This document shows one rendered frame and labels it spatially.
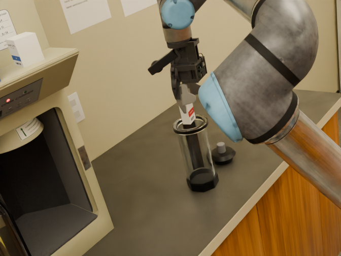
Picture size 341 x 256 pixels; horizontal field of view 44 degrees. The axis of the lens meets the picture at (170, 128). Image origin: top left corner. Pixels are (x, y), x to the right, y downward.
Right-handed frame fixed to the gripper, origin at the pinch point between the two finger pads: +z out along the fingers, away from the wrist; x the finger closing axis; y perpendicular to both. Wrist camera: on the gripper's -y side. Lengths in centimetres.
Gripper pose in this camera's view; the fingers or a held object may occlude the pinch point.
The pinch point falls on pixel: (185, 105)
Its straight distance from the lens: 125.5
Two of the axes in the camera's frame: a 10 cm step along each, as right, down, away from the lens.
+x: 4.2, -4.8, 7.7
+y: 8.9, 0.3, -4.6
